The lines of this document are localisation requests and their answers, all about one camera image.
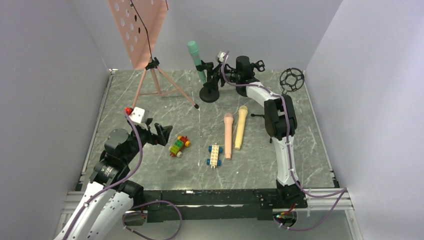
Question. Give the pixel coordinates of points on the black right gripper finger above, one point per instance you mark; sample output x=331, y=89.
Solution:
x=213, y=80
x=210, y=69

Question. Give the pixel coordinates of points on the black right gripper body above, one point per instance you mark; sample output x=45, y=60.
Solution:
x=214, y=69

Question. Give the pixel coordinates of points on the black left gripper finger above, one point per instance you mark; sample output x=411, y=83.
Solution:
x=152, y=138
x=162, y=134

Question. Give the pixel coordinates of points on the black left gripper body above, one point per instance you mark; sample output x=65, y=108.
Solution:
x=154, y=134

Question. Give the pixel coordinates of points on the black round-base mic stand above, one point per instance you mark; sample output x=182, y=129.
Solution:
x=208, y=95

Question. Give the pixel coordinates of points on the teal green microphone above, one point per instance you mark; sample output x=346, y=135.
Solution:
x=193, y=50

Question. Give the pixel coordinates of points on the yellow cream microphone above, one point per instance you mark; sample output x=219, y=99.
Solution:
x=242, y=115

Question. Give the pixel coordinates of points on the black shock-mount tripod stand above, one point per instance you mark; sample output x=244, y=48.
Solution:
x=291, y=81

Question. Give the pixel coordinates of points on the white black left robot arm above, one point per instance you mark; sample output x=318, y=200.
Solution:
x=110, y=194

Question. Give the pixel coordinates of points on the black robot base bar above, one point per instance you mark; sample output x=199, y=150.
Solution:
x=161, y=210

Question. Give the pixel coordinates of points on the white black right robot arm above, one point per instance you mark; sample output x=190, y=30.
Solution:
x=247, y=85

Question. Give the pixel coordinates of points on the pink music stand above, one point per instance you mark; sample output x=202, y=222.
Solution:
x=139, y=23

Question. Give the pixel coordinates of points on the red green brick car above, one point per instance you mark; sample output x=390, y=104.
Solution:
x=175, y=150

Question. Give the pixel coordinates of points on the pink microphone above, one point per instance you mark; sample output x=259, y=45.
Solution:
x=228, y=129

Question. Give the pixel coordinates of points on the white blue brick car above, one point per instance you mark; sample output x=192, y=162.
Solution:
x=213, y=161

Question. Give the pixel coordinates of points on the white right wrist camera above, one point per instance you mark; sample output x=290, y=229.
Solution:
x=221, y=56

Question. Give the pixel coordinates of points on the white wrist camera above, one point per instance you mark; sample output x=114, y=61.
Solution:
x=137, y=115
x=221, y=56

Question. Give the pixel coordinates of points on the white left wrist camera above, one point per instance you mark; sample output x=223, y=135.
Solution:
x=137, y=115

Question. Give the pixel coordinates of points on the aluminium table edge rail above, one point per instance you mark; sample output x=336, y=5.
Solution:
x=98, y=119

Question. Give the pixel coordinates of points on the front aluminium rail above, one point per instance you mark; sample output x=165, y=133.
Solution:
x=328, y=198

